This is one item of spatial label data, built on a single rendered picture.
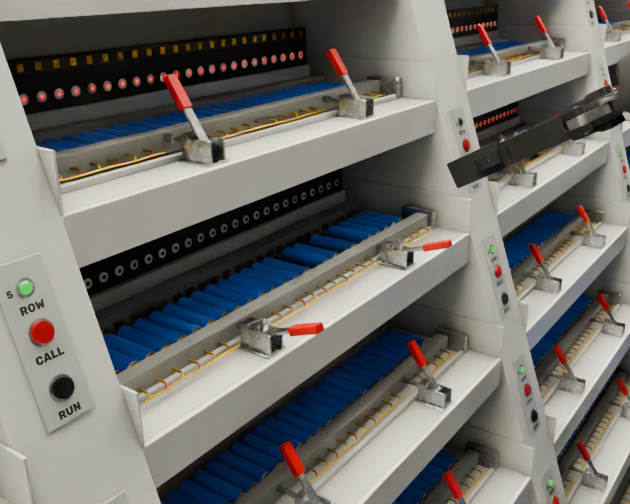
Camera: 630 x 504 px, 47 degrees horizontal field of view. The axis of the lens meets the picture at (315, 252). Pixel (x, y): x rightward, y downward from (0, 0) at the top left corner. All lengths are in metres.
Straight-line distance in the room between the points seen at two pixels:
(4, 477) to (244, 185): 0.33
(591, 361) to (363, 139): 0.80
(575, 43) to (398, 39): 0.70
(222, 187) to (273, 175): 0.08
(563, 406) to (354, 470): 0.58
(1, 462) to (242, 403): 0.22
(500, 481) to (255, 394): 0.56
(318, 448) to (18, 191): 0.46
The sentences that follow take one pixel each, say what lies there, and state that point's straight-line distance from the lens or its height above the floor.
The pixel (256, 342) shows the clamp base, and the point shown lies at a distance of 0.72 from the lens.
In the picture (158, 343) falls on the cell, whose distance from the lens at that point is 0.72.
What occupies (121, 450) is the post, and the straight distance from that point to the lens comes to 0.60.
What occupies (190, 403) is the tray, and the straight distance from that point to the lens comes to 0.66.
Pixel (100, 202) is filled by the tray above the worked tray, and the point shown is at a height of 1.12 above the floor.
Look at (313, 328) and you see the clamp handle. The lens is 0.67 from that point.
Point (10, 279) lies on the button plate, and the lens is 0.55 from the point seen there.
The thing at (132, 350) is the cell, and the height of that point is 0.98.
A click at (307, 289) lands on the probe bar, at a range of 0.82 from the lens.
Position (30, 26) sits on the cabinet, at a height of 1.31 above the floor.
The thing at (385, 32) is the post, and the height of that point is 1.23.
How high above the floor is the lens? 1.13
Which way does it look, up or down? 9 degrees down
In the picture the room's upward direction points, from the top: 16 degrees counter-clockwise
